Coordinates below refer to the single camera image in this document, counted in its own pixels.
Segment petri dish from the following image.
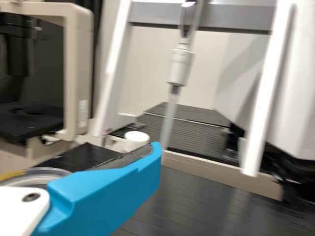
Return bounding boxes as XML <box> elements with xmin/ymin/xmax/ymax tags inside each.
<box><xmin>0</xmin><ymin>167</ymin><xmax>72</xmax><ymax>191</ymax></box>

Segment white pipette stand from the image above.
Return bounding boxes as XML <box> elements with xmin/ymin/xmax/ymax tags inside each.
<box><xmin>93</xmin><ymin>0</ymin><xmax>300</xmax><ymax>177</ymax></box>

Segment white-capped bottle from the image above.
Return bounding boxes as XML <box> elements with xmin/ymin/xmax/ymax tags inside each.
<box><xmin>124</xmin><ymin>131</ymin><xmax>151</xmax><ymax>153</ymax></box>

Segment cream microscope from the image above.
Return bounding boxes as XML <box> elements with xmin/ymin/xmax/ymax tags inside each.
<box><xmin>0</xmin><ymin>0</ymin><xmax>95</xmax><ymax>162</ymax></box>

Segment white incubator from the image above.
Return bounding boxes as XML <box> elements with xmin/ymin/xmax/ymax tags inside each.
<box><xmin>213</xmin><ymin>0</ymin><xmax>315</xmax><ymax>162</ymax></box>

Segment pipette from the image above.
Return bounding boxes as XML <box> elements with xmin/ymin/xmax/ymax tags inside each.
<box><xmin>163</xmin><ymin>0</ymin><xmax>201</xmax><ymax>152</ymax></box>

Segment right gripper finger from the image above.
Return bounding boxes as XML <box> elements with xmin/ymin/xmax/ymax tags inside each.
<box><xmin>34</xmin><ymin>141</ymin><xmax>162</xmax><ymax>236</ymax></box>

